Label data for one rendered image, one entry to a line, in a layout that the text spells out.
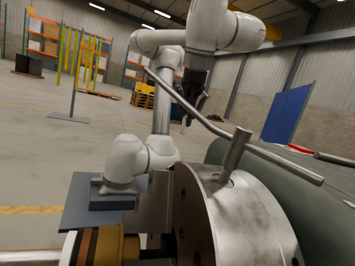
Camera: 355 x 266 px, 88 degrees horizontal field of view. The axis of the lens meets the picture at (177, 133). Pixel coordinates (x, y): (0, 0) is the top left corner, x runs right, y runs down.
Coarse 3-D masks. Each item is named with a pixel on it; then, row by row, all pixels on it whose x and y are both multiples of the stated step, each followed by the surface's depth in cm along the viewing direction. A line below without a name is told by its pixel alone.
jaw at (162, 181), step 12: (156, 180) 33; (168, 180) 34; (156, 192) 32; (168, 192) 33; (144, 204) 31; (156, 204) 32; (168, 204) 32; (132, 216) 30; (144, 216) 30; (156, 216) 31; (168, 216) 32; (132, 228) 29; (144, 228) 30; (156, 228) 30; (168, 228) 31
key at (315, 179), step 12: (180, 96) 32; (192, 108) 30; (204, 120) 28; (216, 132) 27; (228, 132) 26; (252, 144) 24; (264, 156) 23; (276, 156) 22; (288, 168) 21; (300, 168) 21; (312, 180) 20
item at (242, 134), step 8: (240, 128) 24; (248, 128) 25; (240, 136) 24; (248, 136) 24; (232, 144) 25; (240, 144) 25; (232, 152) 25; (240, 152) 25; (224, 160) 26; (232, 160) 25; (224, 168) 27; (232, 168) 26; (224, 176) 27; (224, 184) 27
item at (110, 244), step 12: (108, 228) 28; (120, 228) 28; (84, 240) 26; (96, 240) 26; (108, 240) 26; (120, 240) 26; (132, 240) 28; (72, 252) 24; (84, 252) 24; (96, 252) 25; (108, 252) 25; (120, 252) 25; (132, 252) 27; (72, 264) 24; (84, 264) 24; (96, 264) 24; (108, 264) 25; (120, 264) 25
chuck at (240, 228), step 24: (168, 168) 39; (192, 168) 29; (216, 168) 32; (192, 192) 26; (216, 192) 25; (240, 192) 26; (192, 216) 25; (216, 216) 22; (240, 216) 23; (264, 216) 24; (168, 240) 36; (192, 240) 24; (216, 240) 20; (240, 240) 21; (264, 240) 22; (192, 264) 23; (216, 264) 19; (240, 264) 19; (264, 264) 20
